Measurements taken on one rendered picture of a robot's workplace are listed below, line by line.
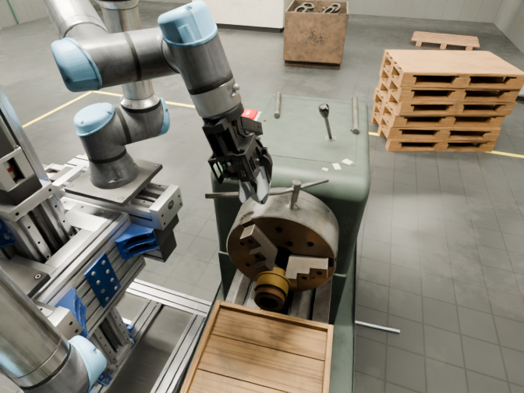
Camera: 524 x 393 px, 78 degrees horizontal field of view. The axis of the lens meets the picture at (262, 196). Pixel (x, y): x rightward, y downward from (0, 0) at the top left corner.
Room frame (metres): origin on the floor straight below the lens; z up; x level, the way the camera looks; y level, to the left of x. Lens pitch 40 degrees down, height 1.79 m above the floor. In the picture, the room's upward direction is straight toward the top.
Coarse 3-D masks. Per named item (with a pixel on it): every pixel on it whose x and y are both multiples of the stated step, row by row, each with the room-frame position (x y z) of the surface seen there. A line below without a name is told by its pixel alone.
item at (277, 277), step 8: (264, 272) 0.51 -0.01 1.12; (272, 272) 0.51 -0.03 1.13; (280, 272) 0.52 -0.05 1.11; (256, 280) 0.52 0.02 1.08; (264, 280) 0.49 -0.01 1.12; (272, 280) 0.49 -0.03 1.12; (280, 280) 0.49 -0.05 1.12; (288, 280) 0.50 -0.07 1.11; (256, 288) 0.49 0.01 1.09; (264, 288) 0.47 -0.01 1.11; (272, 288) 0.47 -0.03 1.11; (280, 288) 0.47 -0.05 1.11; (288, 288) 0.49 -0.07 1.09; (256, 296) 0.46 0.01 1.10; (264, 296) 0.45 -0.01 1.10; (272, 296) 0.45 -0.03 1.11; (280, 296) 0.45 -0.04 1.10; (264, 304) 0.46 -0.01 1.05; (272, 304) 0.47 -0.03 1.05; (280, 304) 0.44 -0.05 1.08
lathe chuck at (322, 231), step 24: (240, 216) 0.66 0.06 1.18; (264, 216) 0.60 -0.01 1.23; (288, 216) 0.60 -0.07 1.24; (312, 216) 0.62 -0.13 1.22; (240, 240) 0.62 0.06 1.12; (288, 240) 0.59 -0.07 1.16; (312, 240) 0.57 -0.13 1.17; (336, 240) 0.61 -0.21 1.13; (240, 264) 0.62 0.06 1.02; (312, 288) 0.57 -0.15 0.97
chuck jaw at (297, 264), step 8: (296, 256) 0.58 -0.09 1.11; (304, 256) 0.57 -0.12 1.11; (288, 264) 0.55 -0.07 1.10; (296, 264) 0.55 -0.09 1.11; (304, 264) 0.54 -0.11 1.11; (312, 264) 0.54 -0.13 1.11; (320, 264) 0.54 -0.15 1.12; (328, 264) 0.56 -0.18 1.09; (288, 272) 0.52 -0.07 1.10; (296, 272) 0.52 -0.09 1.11; (304, 272) 0.52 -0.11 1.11; (312, 272) 0.53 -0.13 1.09; (320, 272) 0.53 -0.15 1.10; (296, 280) 0.50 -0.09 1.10; (304, 280) 0.51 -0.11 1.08
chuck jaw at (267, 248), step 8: (248, 216) 0.64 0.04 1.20; (248, 224) 0.61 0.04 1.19; (248, 232) 0.58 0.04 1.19; (256, 232) 0.59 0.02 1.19; (248, 240) 0.57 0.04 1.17; (256, 240) 0.57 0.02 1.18; (264, 240) 0.58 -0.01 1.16; (256, 248) 0.56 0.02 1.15; (264, 248) 0.56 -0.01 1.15; (272, 248) 0.58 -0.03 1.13; (256, 256) 0.55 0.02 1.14; (264, 256) 0.54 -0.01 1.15; (272, 256) 0.56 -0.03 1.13; (256, 264) 0.54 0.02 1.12; (264, 264) 0.52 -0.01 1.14; (272, 264) 0.54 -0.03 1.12
